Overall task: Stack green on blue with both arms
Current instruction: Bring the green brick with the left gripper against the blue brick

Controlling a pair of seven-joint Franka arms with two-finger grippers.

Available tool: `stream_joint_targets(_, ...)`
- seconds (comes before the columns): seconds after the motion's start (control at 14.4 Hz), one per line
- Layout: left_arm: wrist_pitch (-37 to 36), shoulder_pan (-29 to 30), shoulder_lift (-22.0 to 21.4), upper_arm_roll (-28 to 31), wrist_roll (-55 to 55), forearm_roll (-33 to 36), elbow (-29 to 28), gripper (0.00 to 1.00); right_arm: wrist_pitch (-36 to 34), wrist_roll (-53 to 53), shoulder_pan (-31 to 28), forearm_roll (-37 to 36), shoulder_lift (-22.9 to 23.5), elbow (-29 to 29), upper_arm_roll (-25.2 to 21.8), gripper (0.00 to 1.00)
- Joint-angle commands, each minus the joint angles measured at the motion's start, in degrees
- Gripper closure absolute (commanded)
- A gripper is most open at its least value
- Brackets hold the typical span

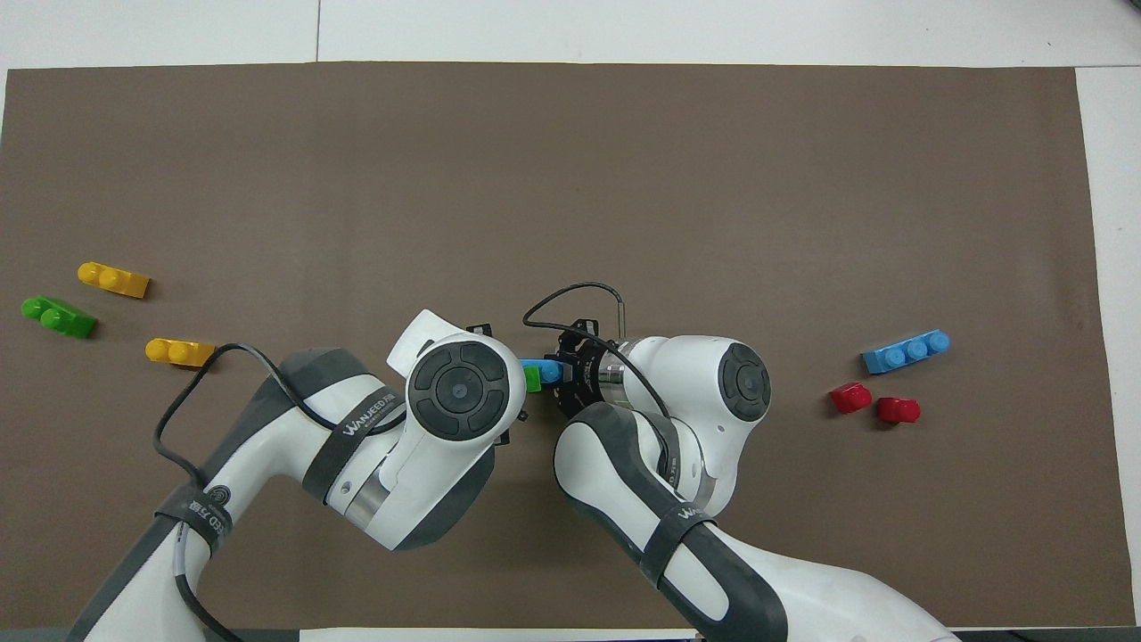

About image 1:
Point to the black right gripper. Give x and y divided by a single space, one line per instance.
584 374

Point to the blue three-stud toy brick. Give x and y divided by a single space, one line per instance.
905 351
541 370

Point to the green two-stud toy brick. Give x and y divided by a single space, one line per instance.
533 382
58 317

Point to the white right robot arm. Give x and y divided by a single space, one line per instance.
695 383

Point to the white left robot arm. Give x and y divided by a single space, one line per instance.
401 481

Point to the brown table mat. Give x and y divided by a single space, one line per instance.
624 178

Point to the small red toy block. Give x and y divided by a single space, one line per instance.
898 410
851 398

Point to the yellow two-stud toy brick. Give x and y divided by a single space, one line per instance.
178 352
113 280

